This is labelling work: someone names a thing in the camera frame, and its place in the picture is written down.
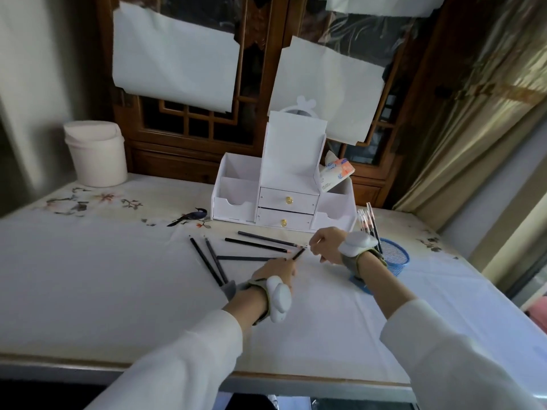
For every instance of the person's right hand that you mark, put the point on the person's right hand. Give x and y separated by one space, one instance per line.
329 245

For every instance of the person's left hand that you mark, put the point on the person's left hand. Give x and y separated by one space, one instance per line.
278 269

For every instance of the bunch of black pencils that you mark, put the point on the bunch of black pencils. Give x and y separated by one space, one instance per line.
377 239

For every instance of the blue mesh pencil cup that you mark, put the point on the blue mesh pencil cup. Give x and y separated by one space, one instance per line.
397 260

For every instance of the person's right forearm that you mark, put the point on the person's right forearm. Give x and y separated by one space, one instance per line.
448 362

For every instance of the person's left forearm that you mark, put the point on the person's left forearm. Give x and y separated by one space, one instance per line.
179 371

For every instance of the colourful tissue packet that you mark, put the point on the colourful tissue packet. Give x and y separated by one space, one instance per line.
337 175

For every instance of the white desk organizer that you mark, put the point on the white desk organizer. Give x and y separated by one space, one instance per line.
290 145

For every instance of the white round eared mirror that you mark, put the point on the white round eared mirror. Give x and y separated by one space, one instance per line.
304 101

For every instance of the brown wooden lattice cabinet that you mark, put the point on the brown wooden lattice cabinet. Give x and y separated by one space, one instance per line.
171 164

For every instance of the white paper sheet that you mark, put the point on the white paper sheet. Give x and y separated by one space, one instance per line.
333 89
171 59

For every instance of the beige curtain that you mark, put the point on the beige curtain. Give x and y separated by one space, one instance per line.
478 136

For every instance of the white cloth covered table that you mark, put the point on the white cloth covered table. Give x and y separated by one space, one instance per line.
85 286

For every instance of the white swing lid bin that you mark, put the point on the white swing lid bin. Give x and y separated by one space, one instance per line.
98 160

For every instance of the pink fabric item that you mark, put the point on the pink fabric item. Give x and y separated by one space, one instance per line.
539 315

